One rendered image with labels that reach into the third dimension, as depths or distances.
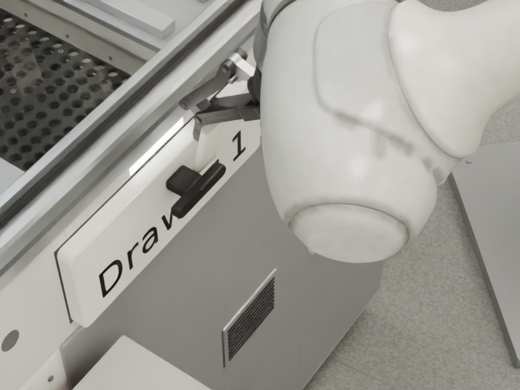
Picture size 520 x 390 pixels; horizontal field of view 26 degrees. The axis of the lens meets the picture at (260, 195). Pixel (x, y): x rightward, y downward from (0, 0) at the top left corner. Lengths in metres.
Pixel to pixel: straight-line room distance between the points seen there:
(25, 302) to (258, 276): 0.51
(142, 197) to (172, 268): 0.19
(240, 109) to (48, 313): 0.26
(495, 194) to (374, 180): 1.60
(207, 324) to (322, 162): 0.76
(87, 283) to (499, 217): 1.29
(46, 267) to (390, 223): 0.43
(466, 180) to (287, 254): 0.82
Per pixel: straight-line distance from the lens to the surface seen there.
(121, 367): 1.13
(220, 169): 1.07
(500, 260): 2.15
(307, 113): 0.67
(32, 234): 0.96
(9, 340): 1.02
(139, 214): 1.06
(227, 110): 0.99
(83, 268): 1.02
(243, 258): 1.38
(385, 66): 0.66
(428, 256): 2.17
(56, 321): 1.07
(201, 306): 1.34
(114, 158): 1.01
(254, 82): 0.92
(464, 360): 2.05
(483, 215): 2.21
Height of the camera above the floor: 1.72
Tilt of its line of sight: 50 degrees down
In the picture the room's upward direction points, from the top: straight up
